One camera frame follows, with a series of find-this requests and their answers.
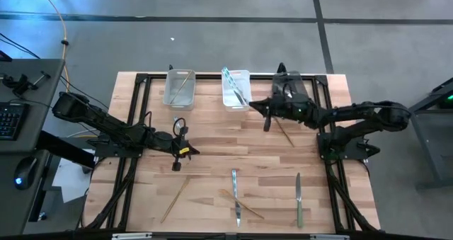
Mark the gold cutlery piece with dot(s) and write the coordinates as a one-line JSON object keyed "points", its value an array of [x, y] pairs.
{"points": [[285, 134]]}

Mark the white plastic bin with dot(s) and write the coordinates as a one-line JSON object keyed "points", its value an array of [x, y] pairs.
{"points": [[185, 98], [230, 102]]}

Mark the grey side table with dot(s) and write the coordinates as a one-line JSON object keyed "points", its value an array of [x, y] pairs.
{"points": [[430, 155]]}

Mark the wooden stick utensil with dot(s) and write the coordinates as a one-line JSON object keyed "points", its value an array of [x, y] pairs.
{"points": [[181, 86]]}

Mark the green lit device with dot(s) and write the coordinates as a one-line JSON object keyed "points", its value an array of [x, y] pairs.
{"points": [[449, 99]]}

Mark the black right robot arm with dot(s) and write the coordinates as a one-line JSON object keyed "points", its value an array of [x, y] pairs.
{"points": [[354, 112]]}

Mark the grey desk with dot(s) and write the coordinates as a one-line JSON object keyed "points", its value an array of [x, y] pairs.
{"points": [[35, 126]]}

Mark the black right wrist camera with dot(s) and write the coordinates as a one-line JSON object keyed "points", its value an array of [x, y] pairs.
{"points": [[288, 105]]}

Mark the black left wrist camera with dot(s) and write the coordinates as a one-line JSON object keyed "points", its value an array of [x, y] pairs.
{"points": [[177, 148]]}

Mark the grey translucent plastic bin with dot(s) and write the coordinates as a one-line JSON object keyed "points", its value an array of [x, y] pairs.
{"points": [[295, 78]]}

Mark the desk caster wheel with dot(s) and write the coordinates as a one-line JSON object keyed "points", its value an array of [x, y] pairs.
{"points": [[41, 217]]}

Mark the black diagonal beam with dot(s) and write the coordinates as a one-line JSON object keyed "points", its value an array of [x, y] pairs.
{"points": [[63, 148]]}

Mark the dark device with red edge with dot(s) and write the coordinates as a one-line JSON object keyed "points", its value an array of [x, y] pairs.
{"points": [[4, 57]]}

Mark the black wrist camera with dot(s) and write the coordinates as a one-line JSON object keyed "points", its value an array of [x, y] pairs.
{"points": [[177, 148], [288, 105]]}

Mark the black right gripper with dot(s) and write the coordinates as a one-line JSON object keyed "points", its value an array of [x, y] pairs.
{"points": [[267, 126]]}

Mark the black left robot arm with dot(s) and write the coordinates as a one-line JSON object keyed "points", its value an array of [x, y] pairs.
{"points": [[106, 121]]}

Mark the black clamp mount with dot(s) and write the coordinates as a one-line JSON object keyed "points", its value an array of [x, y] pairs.
{"points": [[21, 84]]}

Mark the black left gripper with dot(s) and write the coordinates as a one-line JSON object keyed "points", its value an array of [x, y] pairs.
{"points": [[178, 164]]}

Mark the wooden chopstick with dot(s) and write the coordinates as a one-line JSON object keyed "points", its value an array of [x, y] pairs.
{"points": [[240, 203], [175, 199]]}

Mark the black aluminium table frame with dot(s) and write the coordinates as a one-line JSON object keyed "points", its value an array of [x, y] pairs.
{"points": [[209, 76]]}

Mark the black computer mouse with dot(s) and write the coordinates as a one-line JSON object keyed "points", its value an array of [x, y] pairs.
{"points": [[26, 171]]}

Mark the silver metal bracket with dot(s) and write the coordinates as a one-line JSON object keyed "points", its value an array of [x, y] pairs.
{"points": [[131, 236], [329, 237]]}

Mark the black keyboard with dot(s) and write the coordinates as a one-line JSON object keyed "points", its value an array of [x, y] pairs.
{"points": [[12, 121]]}

